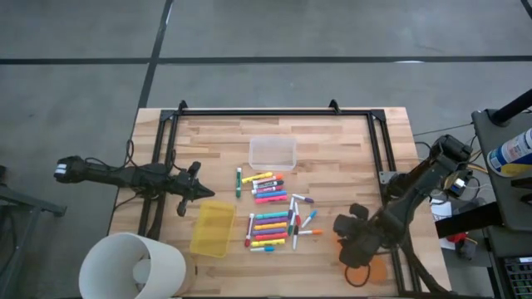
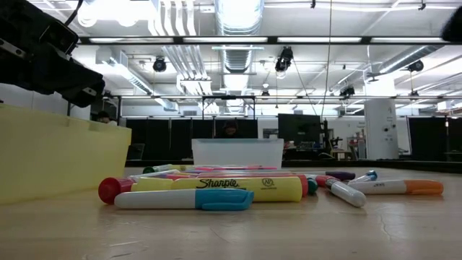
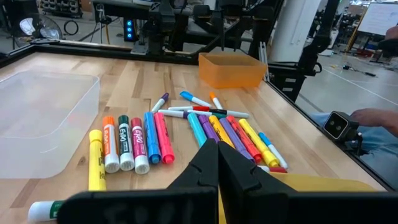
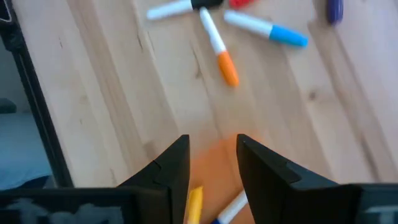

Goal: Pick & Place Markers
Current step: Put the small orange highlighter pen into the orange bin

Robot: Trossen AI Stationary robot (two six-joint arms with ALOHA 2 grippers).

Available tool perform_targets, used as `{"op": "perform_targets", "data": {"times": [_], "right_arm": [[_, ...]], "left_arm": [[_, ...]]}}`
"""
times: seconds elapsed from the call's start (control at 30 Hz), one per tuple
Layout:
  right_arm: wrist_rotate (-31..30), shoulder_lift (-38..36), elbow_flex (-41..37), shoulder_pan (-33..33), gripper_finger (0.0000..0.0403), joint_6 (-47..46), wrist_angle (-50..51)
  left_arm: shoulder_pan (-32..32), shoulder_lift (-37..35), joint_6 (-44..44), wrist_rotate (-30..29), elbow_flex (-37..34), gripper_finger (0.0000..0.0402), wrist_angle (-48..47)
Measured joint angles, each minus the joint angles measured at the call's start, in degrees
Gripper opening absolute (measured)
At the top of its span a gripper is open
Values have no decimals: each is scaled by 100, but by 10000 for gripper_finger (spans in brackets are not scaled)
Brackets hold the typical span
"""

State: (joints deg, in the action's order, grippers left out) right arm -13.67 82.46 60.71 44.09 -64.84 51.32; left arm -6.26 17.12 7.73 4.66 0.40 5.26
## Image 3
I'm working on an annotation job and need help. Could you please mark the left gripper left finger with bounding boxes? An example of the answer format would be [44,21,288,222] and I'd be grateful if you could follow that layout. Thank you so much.
[57,139,219,224]

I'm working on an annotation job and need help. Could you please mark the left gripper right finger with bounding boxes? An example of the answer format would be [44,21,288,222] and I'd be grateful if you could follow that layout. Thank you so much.
[218,142,398,224]

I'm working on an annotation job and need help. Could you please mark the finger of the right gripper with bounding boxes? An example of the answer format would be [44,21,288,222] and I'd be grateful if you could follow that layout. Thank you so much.
[220,18,226,53]

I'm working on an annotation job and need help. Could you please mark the slim red Expo marker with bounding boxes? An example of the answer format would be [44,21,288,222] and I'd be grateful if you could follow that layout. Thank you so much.
[257,164,289,174]

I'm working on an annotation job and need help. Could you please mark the thin light blue marker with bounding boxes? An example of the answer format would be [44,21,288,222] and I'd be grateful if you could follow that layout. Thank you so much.
[257,132,289,170]

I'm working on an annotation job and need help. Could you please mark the thin orange marker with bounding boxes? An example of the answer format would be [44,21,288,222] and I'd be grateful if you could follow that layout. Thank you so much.
[208,91,224,110]

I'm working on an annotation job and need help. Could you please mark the pink highlighter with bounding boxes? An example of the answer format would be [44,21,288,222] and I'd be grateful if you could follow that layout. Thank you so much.
[154,111,176,165]

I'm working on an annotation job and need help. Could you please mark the red highlighter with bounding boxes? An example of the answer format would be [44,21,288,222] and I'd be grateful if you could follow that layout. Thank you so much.
[226,114,263,164]

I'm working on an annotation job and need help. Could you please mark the teal highlighter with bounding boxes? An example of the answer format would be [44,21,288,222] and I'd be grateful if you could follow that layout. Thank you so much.
[186,112,208,149]

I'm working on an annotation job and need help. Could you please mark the bluish purple highlighter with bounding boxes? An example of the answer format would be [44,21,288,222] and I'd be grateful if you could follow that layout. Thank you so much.
[219,117,256,164]

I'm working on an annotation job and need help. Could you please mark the blue highlighter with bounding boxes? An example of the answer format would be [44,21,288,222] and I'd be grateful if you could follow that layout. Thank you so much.
[143,111,162,165]

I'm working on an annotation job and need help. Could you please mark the amber yellow highlighter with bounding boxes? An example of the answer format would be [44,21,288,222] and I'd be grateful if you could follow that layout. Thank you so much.
[208,114,236,149]

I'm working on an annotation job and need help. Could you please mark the thin red marker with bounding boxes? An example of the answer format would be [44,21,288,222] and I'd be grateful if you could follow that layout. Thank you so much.
[167,105,211,112]

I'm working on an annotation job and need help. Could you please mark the magenta stubby Expo marker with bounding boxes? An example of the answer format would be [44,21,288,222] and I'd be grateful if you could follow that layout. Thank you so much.
[130,117,150,175]

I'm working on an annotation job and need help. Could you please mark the thin black marker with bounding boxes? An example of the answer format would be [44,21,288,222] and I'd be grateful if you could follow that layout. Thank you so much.
[210,108,250,119]

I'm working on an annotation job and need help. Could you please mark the thin purple marker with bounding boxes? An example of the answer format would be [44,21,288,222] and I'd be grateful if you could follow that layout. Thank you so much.
[157,109,190,119]
[150,92,170,113]

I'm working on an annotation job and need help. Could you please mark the dark green stubby Expo marker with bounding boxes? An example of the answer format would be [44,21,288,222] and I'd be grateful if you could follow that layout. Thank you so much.
[117,114,136,172]

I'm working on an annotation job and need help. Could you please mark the orange stubby Expo marker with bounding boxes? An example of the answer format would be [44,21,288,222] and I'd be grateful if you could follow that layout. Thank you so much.
[101,116,121,174]

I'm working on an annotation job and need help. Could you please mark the long green Expo marker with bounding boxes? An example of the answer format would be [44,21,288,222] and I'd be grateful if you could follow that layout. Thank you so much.
[27,200,66,223]

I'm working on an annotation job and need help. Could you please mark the orange plastic bin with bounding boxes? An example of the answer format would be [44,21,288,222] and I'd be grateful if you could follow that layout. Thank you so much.
[198,52,268,90]

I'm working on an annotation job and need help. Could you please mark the yellow plastic bin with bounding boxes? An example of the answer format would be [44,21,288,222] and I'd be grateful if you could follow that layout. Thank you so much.
[217,172,379,224]

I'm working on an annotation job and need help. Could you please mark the black control box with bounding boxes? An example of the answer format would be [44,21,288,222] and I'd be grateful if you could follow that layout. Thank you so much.
[267,62,307,102]

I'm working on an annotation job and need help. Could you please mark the black box blue lights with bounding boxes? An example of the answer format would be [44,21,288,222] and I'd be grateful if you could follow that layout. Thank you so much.
[123,17,136,43]

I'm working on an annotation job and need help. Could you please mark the person's leg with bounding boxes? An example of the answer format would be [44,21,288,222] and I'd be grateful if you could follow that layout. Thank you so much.
[310,111,398,187]

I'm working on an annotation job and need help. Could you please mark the person's hand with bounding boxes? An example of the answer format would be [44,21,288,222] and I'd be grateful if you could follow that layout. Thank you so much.
[349,108,398,136]

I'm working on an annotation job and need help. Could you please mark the white board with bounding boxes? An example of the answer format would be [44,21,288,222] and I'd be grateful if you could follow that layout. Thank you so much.
[357,1,398,37]

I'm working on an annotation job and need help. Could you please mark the clear plastic bin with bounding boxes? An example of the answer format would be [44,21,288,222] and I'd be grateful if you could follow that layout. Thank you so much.
[0,70,101,180]

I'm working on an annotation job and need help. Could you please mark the metal floor fan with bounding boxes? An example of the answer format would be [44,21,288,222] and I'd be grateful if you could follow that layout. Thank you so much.
[18,15,65,41]

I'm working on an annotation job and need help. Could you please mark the black table-level camera box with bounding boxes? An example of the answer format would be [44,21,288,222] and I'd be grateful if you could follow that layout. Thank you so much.
[322,111,360,141]

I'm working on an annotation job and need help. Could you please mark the black aluminium table frame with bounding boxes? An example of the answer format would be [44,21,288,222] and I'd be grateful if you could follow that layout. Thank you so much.
[0,39,398,192]

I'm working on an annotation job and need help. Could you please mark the black coiled cable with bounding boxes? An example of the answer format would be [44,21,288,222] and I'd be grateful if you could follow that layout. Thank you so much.
[63,20,79,35]

